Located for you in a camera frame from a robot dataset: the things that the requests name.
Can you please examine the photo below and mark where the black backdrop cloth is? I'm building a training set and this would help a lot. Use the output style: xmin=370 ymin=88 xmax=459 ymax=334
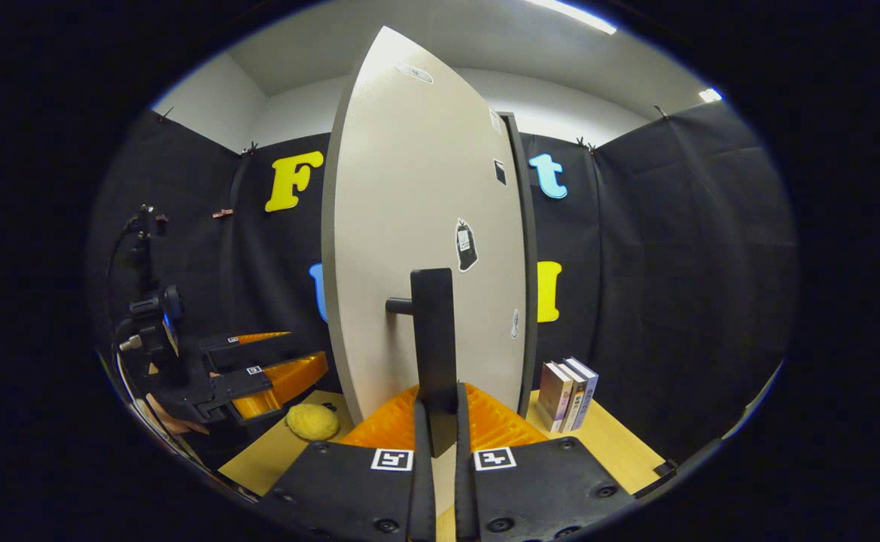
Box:
xmin=86 ymin=102 xmax=798 ymax=467

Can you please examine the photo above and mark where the black door handle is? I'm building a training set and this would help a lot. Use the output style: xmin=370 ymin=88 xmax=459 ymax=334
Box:
xmin=385 ymin=268 xmax=459 ymax=458

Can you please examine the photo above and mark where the dark grey cabinet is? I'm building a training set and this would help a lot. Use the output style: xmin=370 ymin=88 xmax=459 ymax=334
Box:
xmin=496 ymin=111 xmax=539 ymax=420

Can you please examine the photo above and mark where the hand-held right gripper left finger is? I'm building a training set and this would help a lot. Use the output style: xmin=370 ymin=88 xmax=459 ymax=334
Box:
xmin=263 ymin=384 xmax=437 ymax=542

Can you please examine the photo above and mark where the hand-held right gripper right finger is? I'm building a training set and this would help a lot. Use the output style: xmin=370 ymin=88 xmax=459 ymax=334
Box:
xmin=455 ymin=382 xmax=640 ymax=542

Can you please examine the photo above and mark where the beige cabinet door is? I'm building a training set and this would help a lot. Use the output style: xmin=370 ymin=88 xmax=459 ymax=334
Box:
xmin=321 ymin=26 xmax=528 ymax=426

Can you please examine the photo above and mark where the yellow round soft toy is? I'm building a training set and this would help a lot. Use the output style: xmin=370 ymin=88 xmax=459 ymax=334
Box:
xmin=285 ymin=403 xmax=341 ymax=442

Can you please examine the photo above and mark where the white spine book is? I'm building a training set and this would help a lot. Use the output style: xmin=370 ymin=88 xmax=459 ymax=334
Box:
xmin=559 ymin=363 xmax=587 ymax=434

